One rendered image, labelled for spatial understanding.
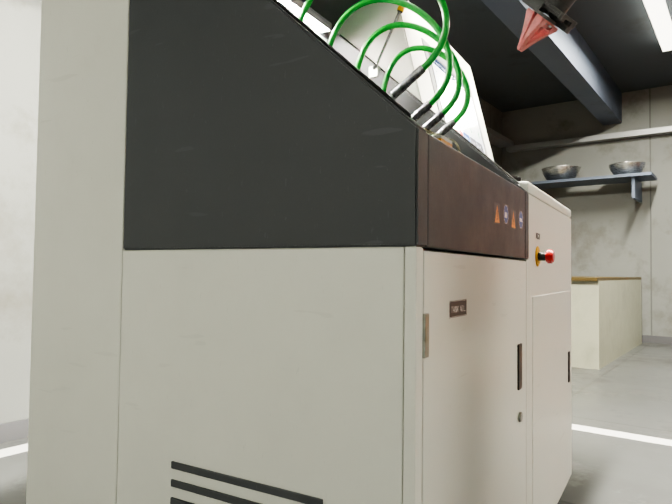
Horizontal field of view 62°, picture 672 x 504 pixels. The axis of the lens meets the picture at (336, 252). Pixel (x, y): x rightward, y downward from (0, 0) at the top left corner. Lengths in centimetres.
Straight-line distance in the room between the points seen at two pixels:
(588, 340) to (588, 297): 35
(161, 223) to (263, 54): 34
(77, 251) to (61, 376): 25
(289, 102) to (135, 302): 46
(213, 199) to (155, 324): 25
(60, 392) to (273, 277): 57
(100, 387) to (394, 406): 60
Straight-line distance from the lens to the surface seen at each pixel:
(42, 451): 134
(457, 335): 91
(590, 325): 499
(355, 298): 79
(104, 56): 123
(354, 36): 172
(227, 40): 100
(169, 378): 102
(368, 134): 80
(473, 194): 99
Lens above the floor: 76
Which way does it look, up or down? 2 degrees up
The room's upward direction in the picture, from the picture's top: 1 degrees clockwise
